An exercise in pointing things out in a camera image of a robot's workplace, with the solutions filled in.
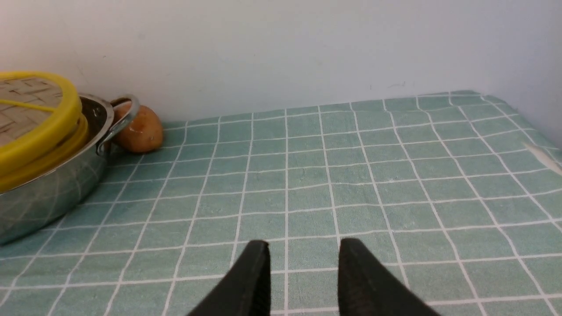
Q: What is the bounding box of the yellow woven steamer lid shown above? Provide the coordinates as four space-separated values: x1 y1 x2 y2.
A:
0 71 82 176

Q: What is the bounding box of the stainless steel pot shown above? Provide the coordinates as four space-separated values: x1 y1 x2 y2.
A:
0 93 140 245

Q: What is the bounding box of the brown potato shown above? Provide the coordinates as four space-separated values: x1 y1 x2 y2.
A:
112 105 164 154

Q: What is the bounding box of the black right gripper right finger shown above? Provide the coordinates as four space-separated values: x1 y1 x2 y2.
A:
338 238 438 316

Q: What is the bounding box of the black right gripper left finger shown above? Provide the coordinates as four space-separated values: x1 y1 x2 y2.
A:
188 240 271 316

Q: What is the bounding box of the yellow bamboo steamer basket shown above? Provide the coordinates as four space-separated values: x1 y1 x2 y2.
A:
0 114 89 193

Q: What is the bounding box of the green checkered tablecloth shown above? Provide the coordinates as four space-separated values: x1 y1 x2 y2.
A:
1 91 561 316

